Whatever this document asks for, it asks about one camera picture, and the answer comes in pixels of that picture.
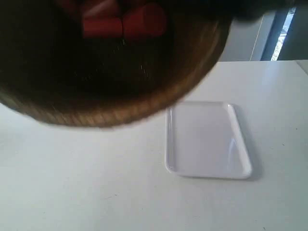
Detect white cabinet doors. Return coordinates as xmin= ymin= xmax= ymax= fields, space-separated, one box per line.
xmin=219 ymin=12 xmax=276 ymax=62

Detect red cylinder back left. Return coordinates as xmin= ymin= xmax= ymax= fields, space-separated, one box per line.
xmin=65 ymin=0 xmax=121 ymax=18

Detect red cylinder upper right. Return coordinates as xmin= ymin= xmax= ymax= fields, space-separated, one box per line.
xmin=123 ymin=3 xmax=167 ymax=40

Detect white rectangular plastic tray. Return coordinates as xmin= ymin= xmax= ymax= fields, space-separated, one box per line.
xmin=165 ymin=101 xmax=253 ymax=180

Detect brown woven wicker basket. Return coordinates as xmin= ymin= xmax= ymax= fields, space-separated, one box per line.
xmin=0 ymin=0 xmax=232 ymax=128

